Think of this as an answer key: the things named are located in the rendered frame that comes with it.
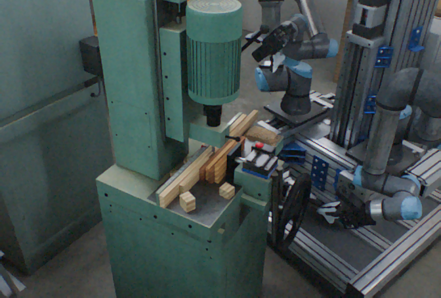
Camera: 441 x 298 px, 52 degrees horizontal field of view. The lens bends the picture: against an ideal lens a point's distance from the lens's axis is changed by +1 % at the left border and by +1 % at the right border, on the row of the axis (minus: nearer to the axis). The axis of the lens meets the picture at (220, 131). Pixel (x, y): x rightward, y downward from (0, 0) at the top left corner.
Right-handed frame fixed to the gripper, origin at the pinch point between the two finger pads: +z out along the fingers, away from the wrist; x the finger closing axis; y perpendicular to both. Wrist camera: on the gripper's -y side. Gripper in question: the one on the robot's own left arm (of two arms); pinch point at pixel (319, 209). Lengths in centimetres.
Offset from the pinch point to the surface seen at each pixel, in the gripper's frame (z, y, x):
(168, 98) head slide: 26, -62, -18
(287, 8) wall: 145, -38, 326
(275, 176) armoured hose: 1.1, -24.6, -14.7
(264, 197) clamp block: 6.9, -18.4, -17.9
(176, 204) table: 27, -31, -37
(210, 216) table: 15.8, -25.1, -36.3
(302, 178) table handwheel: -4.7, -19.1, -9.2
